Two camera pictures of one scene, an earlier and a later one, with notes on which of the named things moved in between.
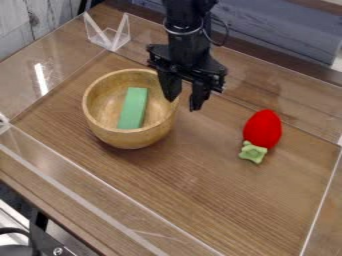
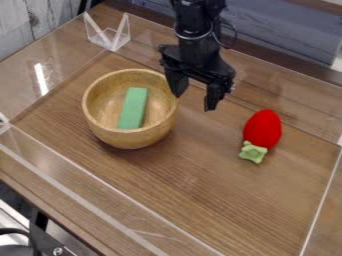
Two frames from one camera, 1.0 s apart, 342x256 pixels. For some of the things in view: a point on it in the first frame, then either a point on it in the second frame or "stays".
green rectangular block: (132, 111) stays
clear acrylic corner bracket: (109, 37) stays
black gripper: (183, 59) -> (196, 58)
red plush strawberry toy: (261, 130) stays
